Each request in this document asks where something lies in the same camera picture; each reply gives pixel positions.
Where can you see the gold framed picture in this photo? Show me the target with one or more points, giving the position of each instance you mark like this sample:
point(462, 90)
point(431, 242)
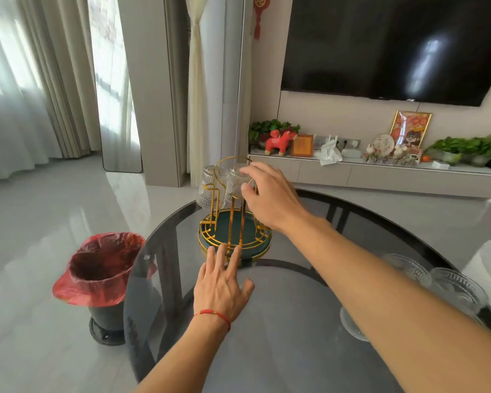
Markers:
point(411, 128)

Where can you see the dark grey trash bin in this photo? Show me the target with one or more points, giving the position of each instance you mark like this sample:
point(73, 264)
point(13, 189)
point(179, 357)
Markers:
point(106, 323)

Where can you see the person's right hand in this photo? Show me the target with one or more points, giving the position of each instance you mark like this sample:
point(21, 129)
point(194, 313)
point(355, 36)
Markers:
point(280, 202)

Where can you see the gold cup rack green tray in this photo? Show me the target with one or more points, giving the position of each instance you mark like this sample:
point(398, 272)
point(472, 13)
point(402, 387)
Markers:
point(245, 235)

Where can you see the tied cream curtain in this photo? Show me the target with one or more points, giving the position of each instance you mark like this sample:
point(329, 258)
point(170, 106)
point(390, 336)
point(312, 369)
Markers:
point(196, 98)

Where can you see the person's left hand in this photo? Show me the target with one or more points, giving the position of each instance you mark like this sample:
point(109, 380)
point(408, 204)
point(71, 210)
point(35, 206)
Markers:
point(219, 292)

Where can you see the person's left thumb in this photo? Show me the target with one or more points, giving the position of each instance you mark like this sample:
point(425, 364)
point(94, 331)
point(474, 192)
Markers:
point(246, 288)

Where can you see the sheer white curtain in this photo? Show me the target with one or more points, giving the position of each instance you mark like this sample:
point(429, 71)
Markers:
point(8, 94)

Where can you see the person's right thumb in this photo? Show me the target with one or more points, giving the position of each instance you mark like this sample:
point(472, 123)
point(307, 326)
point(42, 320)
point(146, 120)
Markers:
point(249, 199)

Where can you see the person's left forearm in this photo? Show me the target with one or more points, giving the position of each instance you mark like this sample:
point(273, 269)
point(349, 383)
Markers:
point(184, 358)

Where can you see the small white router box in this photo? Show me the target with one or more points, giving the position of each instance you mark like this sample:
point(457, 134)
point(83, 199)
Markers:
point(352, 153)

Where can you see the black flat screen television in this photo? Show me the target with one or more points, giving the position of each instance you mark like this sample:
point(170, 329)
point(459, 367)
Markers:
point(376, 40)

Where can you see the row of small figurines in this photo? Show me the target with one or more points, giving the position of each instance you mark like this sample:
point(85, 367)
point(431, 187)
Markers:
point(392, 157)

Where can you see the small orange wooden frame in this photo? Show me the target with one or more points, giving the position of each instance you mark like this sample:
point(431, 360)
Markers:
point(302, 145)

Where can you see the white wall socket strip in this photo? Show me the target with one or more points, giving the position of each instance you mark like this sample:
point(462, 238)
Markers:
point(350, 142)

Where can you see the red horse toy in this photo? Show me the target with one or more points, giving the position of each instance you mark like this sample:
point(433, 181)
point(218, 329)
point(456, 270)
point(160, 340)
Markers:
point(280, 142)

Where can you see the person's right forearm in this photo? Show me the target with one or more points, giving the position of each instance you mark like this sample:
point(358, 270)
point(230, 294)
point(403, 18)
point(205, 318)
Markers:
point(392, 315)

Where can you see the beige pleated curtain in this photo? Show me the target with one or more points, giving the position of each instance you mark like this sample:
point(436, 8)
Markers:
point(61, 77)

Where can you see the red hanging knot ornament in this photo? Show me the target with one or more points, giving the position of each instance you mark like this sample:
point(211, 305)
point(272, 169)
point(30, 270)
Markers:
point(260, 6)

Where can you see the wide green potted plant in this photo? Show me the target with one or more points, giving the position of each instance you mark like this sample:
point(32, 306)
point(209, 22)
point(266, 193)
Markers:
point(470, 148)

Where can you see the red plastic bin bag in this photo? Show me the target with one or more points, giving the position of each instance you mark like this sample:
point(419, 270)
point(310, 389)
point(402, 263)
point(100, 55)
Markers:
point(102, 274)

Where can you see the person's left middle finger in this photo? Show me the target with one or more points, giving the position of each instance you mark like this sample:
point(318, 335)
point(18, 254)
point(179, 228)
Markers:
point(222, 266)

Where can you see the grey television cabinet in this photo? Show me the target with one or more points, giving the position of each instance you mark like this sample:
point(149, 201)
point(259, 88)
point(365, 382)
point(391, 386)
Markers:
point(392, 175)

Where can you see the ribbed clear glass cup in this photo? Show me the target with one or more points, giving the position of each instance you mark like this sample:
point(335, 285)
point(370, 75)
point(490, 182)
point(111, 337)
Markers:
point(235, 184)
point(210, 188)
point(460, 290)
point(352, 325)
point(409, 269)

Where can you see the crumpled white tissue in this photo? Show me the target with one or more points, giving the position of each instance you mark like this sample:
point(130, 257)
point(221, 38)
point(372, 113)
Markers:
point(328, 154)

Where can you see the round white plaque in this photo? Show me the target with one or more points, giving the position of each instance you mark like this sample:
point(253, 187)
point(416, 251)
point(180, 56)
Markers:
point(383, 144)

